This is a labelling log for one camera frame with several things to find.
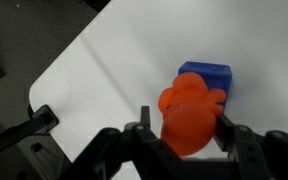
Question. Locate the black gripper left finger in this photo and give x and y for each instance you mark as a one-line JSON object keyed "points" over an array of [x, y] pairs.
{"points": [[103, 157]]}

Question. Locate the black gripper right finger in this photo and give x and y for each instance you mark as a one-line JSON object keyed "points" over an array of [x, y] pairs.
{"points": [[251, 156]]}

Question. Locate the orange toy animal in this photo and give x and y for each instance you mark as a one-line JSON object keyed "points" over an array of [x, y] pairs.
{"points": [[189, 110]]}

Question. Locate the blue block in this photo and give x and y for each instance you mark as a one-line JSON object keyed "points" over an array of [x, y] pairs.
{"points": [[214, 78]]}

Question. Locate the black camera tripod clamp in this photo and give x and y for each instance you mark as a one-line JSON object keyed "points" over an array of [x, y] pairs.
{"points": [[42, 120]]}

